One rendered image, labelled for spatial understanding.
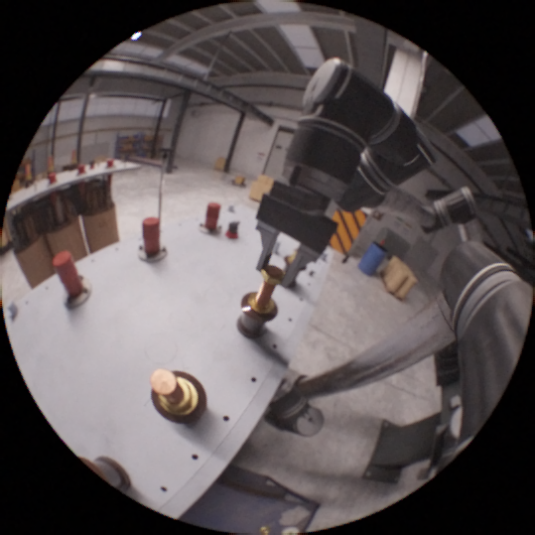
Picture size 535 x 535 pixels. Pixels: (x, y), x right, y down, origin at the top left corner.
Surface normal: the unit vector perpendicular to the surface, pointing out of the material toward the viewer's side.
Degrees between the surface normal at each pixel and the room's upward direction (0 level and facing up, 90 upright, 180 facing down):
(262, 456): 0
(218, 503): 0
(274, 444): 0
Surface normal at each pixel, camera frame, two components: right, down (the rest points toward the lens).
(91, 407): 0.30, -0.76
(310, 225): -0.49, 0.39
